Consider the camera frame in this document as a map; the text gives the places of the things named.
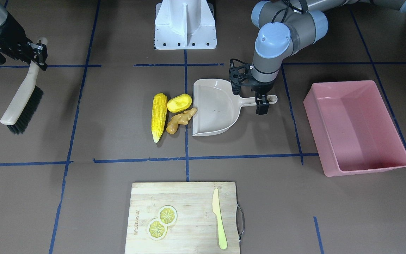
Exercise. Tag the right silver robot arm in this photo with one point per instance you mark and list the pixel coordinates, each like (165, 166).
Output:
(15, 44)

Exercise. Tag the bamboo cutting board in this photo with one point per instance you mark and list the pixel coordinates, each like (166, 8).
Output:
(195, 230)

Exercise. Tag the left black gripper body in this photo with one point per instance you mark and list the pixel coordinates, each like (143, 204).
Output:
(263, 86)

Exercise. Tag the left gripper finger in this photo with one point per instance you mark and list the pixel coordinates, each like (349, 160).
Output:
(265, 105)
(259, 107)

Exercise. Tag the pink plastic bin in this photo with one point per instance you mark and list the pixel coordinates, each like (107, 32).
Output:
(352, 129)

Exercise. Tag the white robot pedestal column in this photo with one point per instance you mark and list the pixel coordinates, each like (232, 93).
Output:
(185, 24)

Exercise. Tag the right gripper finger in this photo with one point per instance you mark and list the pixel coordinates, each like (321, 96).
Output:
(39, 50)
(39, 59)

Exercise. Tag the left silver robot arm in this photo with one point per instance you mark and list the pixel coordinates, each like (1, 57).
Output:
(285, 28)

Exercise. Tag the yellow toy corn cob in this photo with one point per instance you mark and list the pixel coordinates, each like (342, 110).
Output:
(159, 116)

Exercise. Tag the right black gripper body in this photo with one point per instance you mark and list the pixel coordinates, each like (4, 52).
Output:
(8, 34)

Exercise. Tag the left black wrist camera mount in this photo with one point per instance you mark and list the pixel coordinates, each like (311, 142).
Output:
(240, 75)

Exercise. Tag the yellow plastic toy knife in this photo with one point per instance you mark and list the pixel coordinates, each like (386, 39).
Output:
(221, 236)

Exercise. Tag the near lemon slice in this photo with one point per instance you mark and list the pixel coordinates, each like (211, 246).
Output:
(156, 230)

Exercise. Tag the brown toy ginger root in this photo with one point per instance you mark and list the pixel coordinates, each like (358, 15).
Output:
(180, 119)

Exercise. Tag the beige hand brush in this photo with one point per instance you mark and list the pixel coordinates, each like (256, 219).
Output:
(26, 100)

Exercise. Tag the beige plastic dustpan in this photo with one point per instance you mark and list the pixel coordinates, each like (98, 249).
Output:
(217, 107)

